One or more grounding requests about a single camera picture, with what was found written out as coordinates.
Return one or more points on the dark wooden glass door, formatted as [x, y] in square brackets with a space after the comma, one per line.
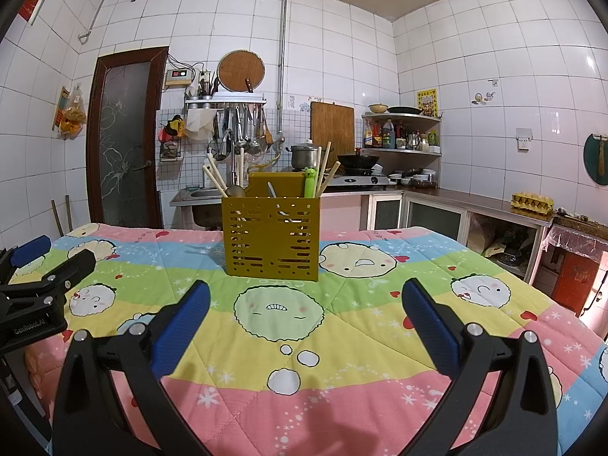
[126, 142]

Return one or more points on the round wooden cutting board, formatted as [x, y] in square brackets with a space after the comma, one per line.
[240, 70]

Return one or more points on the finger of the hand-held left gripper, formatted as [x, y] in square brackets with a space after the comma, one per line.
[31, 249]
[66, 270]

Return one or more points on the gas stove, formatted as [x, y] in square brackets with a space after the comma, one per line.
[361, 180]

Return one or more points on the black frying pan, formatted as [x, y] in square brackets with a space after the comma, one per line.
[403, 110]

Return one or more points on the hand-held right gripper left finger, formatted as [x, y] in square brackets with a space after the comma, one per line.
[183, 323]

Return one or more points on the metal wall rack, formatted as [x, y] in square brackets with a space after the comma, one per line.
[225, 100]

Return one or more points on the green frog spoon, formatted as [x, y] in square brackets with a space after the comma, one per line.
[309, 180]

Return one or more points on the colourful cartoon printed blanket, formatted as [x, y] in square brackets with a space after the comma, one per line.
[308, 418]

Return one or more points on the rectangular wooden cutting board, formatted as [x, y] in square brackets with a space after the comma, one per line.
[332, 126]

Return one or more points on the white wall socket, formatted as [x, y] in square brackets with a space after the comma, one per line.
[524, 138]

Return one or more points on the metal wall pipe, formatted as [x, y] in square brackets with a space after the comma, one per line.
[282, 47]

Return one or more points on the steel pot with lid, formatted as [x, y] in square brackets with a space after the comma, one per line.
[304, 156]

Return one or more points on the olive green spoon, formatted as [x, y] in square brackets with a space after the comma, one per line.
[235, 192]

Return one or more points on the yellow egg carton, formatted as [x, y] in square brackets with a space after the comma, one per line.
[532, 202]

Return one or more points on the side table with lace cloth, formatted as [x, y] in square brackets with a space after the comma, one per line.
[579, 242]

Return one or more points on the gold perforated utensil holder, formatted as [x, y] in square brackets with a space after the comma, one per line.
[285, 203]

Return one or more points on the kitchen counter cabinet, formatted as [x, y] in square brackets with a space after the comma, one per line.
[475, 202]

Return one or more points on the yellow hanging plastic bag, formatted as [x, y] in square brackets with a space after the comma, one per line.
[73, 114]

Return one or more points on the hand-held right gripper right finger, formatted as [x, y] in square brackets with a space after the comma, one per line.
[432, 323]

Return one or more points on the steel kitchen sink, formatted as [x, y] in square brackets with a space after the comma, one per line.
[199, 199]

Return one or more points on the black wok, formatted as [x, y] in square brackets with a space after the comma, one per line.
[358, 159]

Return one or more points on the round dark green wall hanging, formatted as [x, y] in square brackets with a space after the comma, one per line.
[593, 156]

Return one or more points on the white wall controller box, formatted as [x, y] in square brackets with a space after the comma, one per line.
[179, 77]

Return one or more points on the row of condiment bottles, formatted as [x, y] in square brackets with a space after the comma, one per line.
[387, 135]

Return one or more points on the white corner shelf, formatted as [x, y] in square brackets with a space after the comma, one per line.
[403, 152]

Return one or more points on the pair of leaning sticks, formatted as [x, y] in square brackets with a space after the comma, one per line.
[69, 218]

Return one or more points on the white hanging cloth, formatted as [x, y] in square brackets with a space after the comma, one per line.
[199, 123]

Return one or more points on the beige bowl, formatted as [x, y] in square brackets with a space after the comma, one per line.
[378, 108]

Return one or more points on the orange hanging card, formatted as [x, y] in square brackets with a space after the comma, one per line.
[59, 109]

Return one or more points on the row of hanging kitchen utensils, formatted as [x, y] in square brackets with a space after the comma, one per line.
[244, 130]

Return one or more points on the white power strip socket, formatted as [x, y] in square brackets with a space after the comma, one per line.
[204, 78]

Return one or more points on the pile of bowls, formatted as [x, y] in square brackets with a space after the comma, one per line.
[413, 178]

